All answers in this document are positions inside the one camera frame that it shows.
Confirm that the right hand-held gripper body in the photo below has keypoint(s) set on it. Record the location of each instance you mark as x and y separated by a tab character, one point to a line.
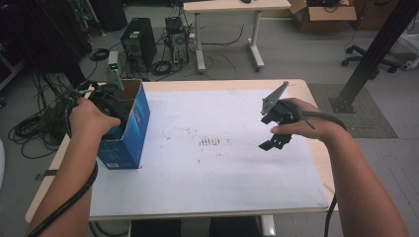
285	112

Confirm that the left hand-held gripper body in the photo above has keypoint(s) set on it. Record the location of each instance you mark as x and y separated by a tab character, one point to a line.
112	98

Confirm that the blue cardboard box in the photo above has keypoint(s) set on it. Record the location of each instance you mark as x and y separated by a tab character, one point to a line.
126	144

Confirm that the person's right hand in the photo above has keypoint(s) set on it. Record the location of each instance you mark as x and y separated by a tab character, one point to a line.
308	126

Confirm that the person's left hand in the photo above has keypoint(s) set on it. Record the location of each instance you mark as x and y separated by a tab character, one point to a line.
89	121

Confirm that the black computer tower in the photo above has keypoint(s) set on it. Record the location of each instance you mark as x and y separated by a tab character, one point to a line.
140	42

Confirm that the light wooden table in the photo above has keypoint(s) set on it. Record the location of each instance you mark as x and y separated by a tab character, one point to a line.
214	85

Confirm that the dark grey floor mat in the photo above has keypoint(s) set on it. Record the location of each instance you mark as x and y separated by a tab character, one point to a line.
369	121

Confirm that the black bin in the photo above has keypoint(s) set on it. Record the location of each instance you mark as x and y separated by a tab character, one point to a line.
108	13

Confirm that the black curtain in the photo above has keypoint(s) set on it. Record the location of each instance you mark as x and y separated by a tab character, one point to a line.
39	36

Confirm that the black tape strip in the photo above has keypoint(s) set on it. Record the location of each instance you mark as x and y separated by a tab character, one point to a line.
47	173

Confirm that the black office chair base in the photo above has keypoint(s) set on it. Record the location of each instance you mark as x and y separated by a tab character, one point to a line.
369	56

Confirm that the open brown cardboard box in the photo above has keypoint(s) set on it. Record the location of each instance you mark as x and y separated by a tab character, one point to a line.
326	18

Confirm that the black metal stand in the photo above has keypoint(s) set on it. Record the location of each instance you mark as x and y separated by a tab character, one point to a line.
378	46

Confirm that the white-legged wooden desk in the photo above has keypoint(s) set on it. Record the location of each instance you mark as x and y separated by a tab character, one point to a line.
230	6

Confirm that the white device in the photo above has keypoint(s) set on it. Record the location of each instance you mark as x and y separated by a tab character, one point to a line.
411	59

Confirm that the person's dark clothing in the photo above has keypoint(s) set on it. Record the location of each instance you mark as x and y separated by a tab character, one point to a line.
154	229

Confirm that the open-frame computer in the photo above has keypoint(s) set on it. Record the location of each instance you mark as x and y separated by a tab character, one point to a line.
178	41

